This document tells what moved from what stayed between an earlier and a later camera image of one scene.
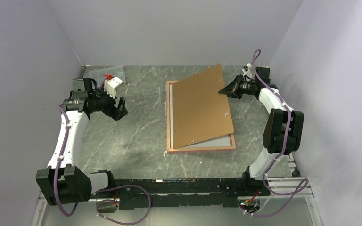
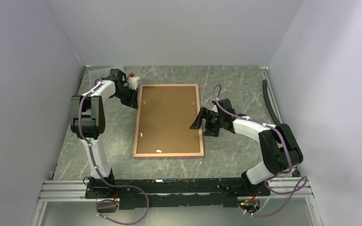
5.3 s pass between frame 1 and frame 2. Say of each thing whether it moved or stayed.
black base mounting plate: stayed
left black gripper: moved
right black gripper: moved
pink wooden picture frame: moved
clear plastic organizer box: stayed
